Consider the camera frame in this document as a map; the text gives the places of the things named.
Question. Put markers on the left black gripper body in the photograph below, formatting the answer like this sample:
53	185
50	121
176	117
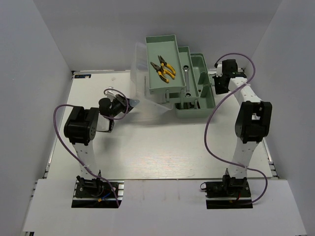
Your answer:
120	104

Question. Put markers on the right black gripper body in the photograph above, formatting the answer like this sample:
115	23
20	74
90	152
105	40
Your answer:
220	88

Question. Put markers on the large silver ratchet wrench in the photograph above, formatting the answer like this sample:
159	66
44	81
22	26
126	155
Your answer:
186	74

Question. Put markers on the green cantilever toolbox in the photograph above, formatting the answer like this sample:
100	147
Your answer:
167	77

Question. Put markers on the yellow-handled pliers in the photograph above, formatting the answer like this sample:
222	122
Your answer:
167	68
158	69

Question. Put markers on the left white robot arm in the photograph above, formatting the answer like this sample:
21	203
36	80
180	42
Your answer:
81	128

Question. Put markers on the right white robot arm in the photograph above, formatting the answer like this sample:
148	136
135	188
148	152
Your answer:
251	126

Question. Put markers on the left blue label sticker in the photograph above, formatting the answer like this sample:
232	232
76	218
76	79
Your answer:
82	76

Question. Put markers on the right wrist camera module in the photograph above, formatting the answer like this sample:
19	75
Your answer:
218	67

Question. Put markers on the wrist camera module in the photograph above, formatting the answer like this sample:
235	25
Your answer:
218	67
109	93

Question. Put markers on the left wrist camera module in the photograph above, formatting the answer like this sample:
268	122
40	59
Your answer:
109	93

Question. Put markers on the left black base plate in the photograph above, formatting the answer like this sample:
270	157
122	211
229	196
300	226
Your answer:
97	194

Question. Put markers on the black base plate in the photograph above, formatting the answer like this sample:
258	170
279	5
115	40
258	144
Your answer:
97	194
220	195

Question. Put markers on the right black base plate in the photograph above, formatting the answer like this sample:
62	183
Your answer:
220	195

